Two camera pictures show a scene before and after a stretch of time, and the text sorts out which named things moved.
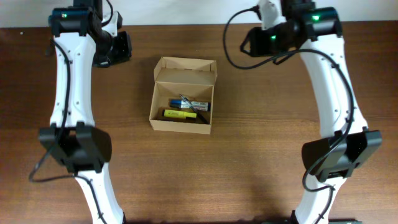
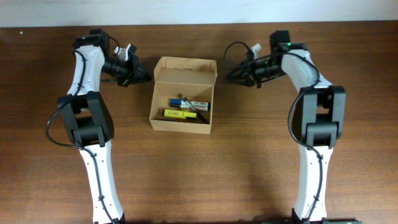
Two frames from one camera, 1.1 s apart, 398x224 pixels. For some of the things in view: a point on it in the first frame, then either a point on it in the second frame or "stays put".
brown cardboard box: (194, 79) stays put
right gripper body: (268, 42) to (270, 70)
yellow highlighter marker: (178, 114) stays put
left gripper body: (112, 48) to (124, 69)
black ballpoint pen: (186, 100) stays put
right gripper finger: (248, 39) to (240, 75)
